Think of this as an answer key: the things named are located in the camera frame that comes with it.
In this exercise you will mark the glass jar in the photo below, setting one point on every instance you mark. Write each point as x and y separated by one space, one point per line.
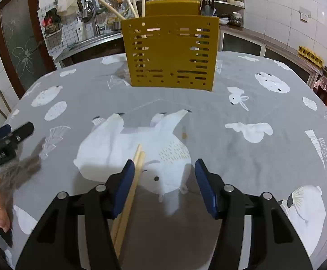
235 19

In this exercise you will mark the black kitchen utensil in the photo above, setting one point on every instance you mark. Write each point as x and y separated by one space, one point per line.
208 5

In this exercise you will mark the brown-framed glass door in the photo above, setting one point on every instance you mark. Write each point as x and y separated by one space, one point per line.
17 42

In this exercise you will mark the steel pot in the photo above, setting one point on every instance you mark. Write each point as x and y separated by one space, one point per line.
115 24

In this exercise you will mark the steel faucet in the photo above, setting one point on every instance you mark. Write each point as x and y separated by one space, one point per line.
91 8

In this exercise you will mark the metal corner shelf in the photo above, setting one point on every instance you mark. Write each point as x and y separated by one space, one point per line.
228 4

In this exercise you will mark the red and black bag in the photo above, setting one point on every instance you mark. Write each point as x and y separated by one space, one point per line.
52 19

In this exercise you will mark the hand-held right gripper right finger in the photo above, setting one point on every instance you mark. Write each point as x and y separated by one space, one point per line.
205 191

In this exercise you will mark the yellow egg tray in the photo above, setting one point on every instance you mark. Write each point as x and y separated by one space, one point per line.
310 56

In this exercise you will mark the yellow perforated utensil holder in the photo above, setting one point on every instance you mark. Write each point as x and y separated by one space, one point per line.
174 56

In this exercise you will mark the grey printed tablecloth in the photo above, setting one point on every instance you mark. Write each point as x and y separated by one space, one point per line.
208 112

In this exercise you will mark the kitchen counter cabinet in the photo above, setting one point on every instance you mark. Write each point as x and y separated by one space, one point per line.
242 43

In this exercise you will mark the white wall socket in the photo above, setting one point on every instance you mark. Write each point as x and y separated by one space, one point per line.
305 14

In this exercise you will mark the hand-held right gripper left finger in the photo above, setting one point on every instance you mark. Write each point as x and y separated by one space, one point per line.
124 191

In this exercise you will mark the stainless steel sink counter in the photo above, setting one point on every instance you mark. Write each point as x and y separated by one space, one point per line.
90 43

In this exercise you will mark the person's left hand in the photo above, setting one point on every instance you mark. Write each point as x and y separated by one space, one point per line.
3 211

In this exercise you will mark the wooden stick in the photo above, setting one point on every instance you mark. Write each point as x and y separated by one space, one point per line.
0 107

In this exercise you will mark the white hanging bag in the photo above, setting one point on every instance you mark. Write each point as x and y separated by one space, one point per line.
66 5

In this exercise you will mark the white soap bottle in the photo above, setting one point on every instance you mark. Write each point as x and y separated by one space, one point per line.
81 32

